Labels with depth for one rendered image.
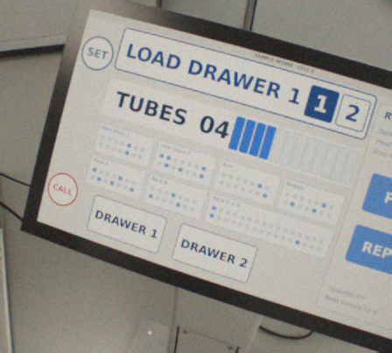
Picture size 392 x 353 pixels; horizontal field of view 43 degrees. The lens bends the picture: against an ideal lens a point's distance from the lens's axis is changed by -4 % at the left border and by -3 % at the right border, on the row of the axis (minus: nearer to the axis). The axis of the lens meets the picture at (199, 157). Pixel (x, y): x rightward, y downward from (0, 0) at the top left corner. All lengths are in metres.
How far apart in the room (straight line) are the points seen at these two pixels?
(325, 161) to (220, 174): 0.12
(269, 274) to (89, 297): 1.16
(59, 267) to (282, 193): 1.28
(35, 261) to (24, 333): 0.26
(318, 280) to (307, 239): 0.05
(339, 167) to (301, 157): 0.04
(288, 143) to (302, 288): 0.17
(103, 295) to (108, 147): 1.13
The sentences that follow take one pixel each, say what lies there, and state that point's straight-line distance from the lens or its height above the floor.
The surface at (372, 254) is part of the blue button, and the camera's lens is 0.60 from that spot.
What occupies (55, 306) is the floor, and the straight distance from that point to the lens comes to 1.70.
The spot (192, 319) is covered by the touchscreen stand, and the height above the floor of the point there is 0.67.
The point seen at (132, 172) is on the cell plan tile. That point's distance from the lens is 0.60.
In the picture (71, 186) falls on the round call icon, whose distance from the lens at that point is 0.63.
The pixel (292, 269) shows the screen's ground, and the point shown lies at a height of 1.01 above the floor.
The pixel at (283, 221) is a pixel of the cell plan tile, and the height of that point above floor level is 1.05.
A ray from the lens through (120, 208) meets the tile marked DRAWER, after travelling 0.61.
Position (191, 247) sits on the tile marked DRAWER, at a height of 1.00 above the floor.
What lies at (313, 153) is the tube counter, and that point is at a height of 1.11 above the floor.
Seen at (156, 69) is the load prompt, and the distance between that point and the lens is 0.59.
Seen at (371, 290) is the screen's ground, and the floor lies 1.01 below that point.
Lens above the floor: 1.50
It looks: 46 degrees down
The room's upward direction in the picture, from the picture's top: 8 degrees clockwise
